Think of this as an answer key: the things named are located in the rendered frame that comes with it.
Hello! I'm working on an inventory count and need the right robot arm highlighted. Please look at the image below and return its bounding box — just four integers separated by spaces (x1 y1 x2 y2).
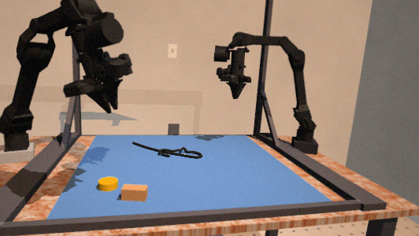
0 0 132 152

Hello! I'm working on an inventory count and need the orange disc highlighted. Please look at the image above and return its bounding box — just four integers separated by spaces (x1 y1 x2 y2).
98 177 118 191

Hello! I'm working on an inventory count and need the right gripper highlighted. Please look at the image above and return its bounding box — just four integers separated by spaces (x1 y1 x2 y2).
63 48 123 113

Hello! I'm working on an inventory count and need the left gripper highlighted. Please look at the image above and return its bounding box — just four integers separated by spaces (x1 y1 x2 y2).
221 62 251 99

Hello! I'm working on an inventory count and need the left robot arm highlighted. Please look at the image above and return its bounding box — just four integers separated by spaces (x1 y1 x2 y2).
214 32 317 143

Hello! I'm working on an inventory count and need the blue mat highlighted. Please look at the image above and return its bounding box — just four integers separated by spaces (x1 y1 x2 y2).
46 135 331 219

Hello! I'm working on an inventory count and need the dark brown rope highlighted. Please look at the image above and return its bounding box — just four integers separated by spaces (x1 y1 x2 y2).
132 142 202 158

